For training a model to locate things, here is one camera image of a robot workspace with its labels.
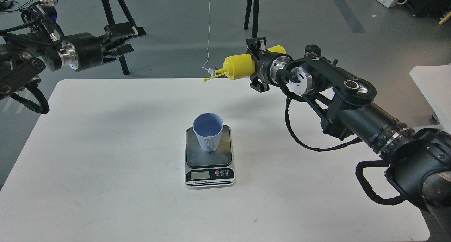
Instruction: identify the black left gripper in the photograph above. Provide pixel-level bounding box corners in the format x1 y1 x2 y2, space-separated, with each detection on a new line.
61 22 147 72

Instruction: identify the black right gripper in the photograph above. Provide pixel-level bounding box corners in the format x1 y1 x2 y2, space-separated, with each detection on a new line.
246 38 293 93

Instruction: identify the yellow squeeze bottle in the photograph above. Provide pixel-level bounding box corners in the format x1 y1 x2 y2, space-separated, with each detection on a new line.
203 45 285 82

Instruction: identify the blue plastic cup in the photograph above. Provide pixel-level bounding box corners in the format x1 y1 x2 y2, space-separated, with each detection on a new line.
193 113 224 152

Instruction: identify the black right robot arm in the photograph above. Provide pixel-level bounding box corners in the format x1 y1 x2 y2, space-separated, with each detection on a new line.
246 37 450 212

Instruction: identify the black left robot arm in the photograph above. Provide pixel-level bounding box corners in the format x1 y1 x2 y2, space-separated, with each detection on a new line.
0 0 146 114

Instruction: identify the silver digital kitchen scale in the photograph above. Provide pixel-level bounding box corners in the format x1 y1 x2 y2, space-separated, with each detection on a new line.
185 125 236 189

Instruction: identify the white power adapter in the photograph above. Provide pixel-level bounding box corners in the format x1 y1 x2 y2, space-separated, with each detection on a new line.
206 68 225 78

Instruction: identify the white side table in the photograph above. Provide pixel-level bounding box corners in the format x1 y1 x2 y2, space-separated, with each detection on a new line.
409 65 451 133

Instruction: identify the white hanging cable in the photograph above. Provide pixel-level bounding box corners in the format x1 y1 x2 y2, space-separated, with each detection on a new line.
200 0 216 70

